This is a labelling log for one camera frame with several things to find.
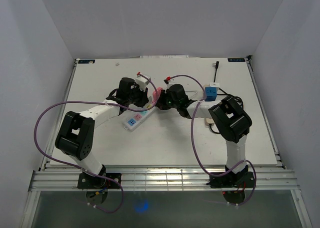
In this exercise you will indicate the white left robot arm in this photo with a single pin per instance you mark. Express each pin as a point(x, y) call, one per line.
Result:
point(76, 134)

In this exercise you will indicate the white multicolour power strip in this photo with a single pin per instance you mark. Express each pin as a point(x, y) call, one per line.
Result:
point(135, 119)

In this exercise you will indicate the beige red power strip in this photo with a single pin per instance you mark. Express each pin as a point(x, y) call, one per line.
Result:
point(208, 121)

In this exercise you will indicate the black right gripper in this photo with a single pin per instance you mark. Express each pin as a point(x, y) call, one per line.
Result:
point(160, 104)

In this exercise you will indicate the papers at back edge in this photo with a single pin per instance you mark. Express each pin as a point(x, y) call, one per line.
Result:
point(165, 56)

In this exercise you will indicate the blue cube socket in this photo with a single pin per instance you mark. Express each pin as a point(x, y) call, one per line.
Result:
point(211, 93)

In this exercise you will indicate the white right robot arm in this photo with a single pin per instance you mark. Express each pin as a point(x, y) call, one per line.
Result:
point(232, 122)

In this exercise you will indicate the white usb charger plug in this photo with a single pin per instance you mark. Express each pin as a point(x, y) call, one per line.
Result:
point(213, 84)

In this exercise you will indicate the pink plug adapter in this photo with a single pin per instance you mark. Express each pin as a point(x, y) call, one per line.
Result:
point(156, 94)

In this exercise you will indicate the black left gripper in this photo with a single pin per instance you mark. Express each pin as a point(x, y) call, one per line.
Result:
point(143, 99)

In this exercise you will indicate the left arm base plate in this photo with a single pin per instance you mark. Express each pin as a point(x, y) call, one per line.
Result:
point(86, 181)

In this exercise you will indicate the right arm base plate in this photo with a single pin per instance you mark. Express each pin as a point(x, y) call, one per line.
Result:
point(232, 181)

